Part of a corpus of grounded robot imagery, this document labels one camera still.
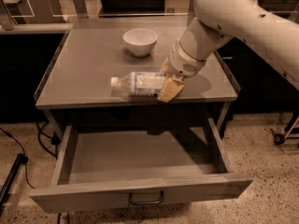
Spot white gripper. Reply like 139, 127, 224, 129
157, 42, 206, 103

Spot blue plastic water bottle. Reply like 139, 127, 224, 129
110, 72, 166, 96

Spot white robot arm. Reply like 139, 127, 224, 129
158, 0, 299, 103

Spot grey counter cabinet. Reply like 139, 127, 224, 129
36, 16, 240, 140

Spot grey open drawer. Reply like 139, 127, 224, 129
30, 121, 252, 213

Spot white ceramic bowl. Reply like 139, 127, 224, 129
122, 28, 158, 57

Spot dark chair back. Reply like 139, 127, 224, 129
98, 0, 165, 17

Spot wheeled cart base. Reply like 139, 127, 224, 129
270, 110, 299, 146

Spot black floor bar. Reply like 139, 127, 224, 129
0, 153, 28, 208

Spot metal drawer handle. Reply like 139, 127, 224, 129
128, 191, 164, 206

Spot black power cable cluster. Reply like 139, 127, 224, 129
36, 121, 61, 159

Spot black floor cable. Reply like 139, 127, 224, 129
0, 127, 36, 189

